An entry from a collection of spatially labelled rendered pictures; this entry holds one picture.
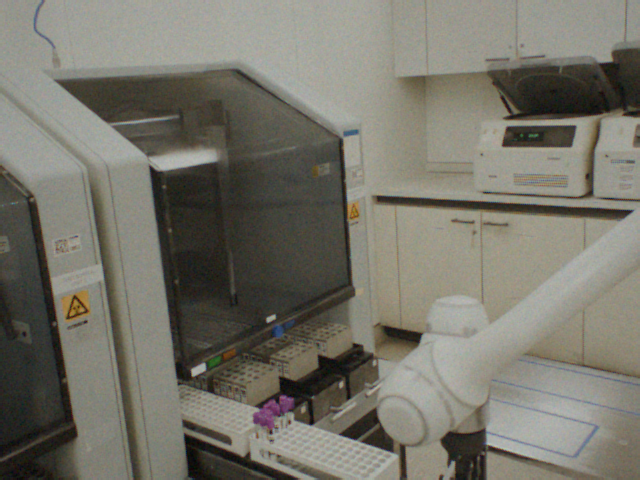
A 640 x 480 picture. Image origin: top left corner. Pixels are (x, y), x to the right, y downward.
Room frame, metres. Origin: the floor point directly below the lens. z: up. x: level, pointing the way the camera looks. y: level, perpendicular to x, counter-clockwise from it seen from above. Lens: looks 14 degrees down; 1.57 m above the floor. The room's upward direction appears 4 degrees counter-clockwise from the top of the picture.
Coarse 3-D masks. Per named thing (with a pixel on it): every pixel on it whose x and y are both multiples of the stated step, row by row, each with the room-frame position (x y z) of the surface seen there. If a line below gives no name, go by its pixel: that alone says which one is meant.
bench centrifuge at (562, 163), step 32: (512, 64) 3.52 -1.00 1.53; (544, 64) 3.40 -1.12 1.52; (576, 64) 3.31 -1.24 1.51; (512, 96) 3.78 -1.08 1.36; (544, 96) 3.68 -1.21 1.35; (576, 96) 3.58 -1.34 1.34; (608, 96) 3.49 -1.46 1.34; (480, 128) 3.57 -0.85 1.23; (512, 128) 3.44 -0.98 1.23; (544, 128) 3.33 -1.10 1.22; (576, 128) 3.23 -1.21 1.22; (480, 160) 3.49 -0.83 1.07; (512, 160) 3.38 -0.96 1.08; (544, 160) 3.27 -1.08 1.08; (576, 160) 3.18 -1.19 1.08; (512, 192) 3.38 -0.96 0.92; (544, 192) 3.27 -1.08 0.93; (576, 192) 3.18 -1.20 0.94
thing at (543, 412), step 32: (512, 384) 1.51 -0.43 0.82; (544, 384) 1.50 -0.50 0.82; (576, 384) 1.49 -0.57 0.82; (608, 384) 1.48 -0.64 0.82; (512, 416) 1.36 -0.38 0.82; (544, 416) 1.36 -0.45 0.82; (576, 416) 1.35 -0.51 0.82; (608, 416) 1.34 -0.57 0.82; (512, 448) 1.24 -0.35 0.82; (544, 448) 1.23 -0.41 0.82; (576, 448) 1.23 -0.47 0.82; (608, 448) 1.22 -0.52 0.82
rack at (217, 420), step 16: (192, 400) 1.46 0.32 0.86; (208, 400) 1.46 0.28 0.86; (224, 400) 1.45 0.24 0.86; (192, 416) 1.38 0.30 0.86; (208, 416) 1.38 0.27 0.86; (224, 416) 1.37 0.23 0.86; (240, 416) 1.37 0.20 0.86; (192, 432) 1.39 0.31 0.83; (208, 432) 1.41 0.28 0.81; (224, 432) 1.32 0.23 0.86; (240, 432) 1.30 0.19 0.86; (240, 448) 1.29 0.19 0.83
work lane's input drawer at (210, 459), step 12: (192, 444) 1.38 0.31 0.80; (204, 444) 1.35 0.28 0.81; (192, 456) 1.36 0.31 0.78; (204, 456) 1.34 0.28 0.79; (216, 456) 1.32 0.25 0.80; (228, 456) 1.31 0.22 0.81; (240, 456) 1.29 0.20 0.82; (204, 468) 1.34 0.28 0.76; (216, 468) 1.32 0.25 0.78; (228, 468) 1.29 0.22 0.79; (240, 468) 1.27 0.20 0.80; (252, 468) 1.26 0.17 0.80; (264, 468) 1.24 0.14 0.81
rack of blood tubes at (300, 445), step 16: (288, 432) 1.28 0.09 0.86; (304, 432) 1.28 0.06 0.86; (320, 432) 1.28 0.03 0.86; (256, 448) 1.26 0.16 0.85; (272, 448) 1.23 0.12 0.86; (288, 448) 1.23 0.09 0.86; (304, 448) 1.22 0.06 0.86; (320, 448) 1.22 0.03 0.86; (336, 448) 1.21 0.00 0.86; (352, 448) 1.21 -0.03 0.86; (368, 448) 1.20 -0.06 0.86; (272, 464) 1.24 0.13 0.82; (288, 464) 1.25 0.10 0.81; (304, 464) 1.22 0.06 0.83; (320, 464) 1.16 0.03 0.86; (336, 464) 1.15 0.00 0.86; (352, 464) 1.16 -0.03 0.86; (368, 464) 1.16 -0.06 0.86; (384, 464) 1.14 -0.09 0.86
